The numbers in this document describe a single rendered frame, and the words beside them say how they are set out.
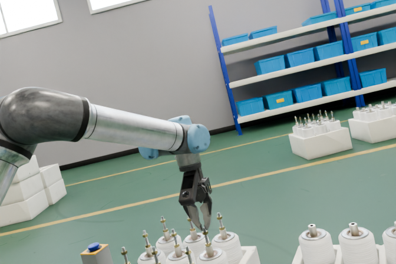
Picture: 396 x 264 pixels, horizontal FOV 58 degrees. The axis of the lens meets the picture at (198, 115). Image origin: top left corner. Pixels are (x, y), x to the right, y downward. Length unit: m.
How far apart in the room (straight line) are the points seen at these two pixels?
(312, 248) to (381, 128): 2.28
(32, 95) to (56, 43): 5.88
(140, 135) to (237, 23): 5.38
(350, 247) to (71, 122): 0.83
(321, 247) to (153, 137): 0.62
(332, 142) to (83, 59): 4.50
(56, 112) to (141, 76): 5.44
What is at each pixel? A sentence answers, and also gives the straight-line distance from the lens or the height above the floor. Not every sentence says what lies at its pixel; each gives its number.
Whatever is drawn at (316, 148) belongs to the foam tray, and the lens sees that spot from 3.12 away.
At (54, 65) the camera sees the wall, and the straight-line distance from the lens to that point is 6.61.
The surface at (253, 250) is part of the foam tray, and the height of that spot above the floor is 0.18.
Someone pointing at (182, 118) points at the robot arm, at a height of 0.69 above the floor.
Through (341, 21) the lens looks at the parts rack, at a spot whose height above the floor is 1.26.
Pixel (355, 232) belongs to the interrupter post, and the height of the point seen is 0.26.
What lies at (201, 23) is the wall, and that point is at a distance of 6.12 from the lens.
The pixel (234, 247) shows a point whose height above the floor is 0.23.
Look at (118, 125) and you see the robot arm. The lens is 0.79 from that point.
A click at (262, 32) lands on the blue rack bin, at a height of 1.38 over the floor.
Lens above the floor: 0.76
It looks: 4 degrees down
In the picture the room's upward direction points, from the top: 14 degrees counter-clockwise
